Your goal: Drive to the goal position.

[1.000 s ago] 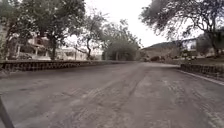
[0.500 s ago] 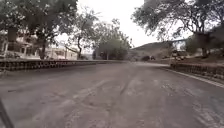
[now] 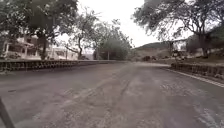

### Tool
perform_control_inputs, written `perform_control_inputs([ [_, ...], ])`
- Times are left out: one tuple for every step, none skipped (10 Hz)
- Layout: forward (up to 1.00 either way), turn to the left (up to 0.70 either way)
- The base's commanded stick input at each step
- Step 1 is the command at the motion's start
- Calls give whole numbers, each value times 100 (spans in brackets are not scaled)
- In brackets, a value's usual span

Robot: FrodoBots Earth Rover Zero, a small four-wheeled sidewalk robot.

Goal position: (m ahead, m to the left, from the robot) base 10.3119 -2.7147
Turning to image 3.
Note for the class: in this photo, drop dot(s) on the dense green tree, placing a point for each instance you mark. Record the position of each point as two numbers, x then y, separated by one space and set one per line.
113 45

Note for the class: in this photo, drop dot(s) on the grey asphalt road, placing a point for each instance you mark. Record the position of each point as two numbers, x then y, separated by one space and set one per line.
113 96

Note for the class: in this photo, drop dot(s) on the slim leaning tree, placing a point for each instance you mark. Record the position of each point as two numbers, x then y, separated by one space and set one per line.
80 36

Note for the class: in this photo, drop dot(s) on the distant hill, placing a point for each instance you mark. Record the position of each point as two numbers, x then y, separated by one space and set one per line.
153 48

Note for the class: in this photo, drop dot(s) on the large dark tree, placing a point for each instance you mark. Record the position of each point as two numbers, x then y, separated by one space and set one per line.
43 23

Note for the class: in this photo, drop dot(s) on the white painted edge line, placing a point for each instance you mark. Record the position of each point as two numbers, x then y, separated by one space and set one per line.
200 79

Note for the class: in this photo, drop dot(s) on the white building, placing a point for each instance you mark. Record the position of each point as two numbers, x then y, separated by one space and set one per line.
20 48

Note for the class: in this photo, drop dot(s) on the large spreading tree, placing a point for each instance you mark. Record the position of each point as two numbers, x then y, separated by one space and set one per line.
196 20

